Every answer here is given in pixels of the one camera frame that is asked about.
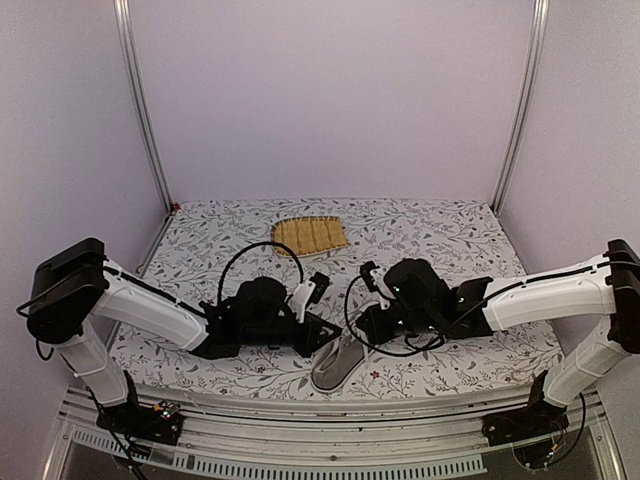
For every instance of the floral patterned table mat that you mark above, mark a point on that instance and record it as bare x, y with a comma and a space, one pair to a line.
211, 247

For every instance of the aluminium frame post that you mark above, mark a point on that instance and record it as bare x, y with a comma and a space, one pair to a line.
124, 27
531, 69

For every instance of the grey canvas sneaker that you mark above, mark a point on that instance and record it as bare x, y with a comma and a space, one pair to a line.
329, 372

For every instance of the white shoelace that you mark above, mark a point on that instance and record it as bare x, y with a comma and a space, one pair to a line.
353, 350

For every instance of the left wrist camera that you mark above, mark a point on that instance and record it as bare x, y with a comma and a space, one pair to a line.
308, 292

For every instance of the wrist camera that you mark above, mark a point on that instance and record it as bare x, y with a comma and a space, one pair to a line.
373, 277
308, 292

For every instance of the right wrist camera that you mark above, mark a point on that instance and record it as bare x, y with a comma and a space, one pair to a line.
373, 277

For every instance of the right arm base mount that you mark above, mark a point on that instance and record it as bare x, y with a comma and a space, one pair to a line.
534, 419

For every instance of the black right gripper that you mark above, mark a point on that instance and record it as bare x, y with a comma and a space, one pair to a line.
376, 332

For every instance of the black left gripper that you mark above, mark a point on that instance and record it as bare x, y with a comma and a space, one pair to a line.
311, 341

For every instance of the woven bamboo tray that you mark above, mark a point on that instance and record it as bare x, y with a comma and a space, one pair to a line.
310, 235

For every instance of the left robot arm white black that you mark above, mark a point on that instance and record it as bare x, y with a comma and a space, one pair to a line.
82, 281

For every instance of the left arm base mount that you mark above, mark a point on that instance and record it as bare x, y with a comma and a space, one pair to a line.
143, 423

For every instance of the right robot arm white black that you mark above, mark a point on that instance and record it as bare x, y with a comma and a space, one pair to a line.
606, 285

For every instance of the front aluminium rail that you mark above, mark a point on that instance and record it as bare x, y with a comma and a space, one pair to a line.
227, 437

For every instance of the left aluminium frame post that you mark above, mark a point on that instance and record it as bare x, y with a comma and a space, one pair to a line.
124, 27

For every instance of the right aluminium frame post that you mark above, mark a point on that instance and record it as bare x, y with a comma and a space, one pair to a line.
531, 69

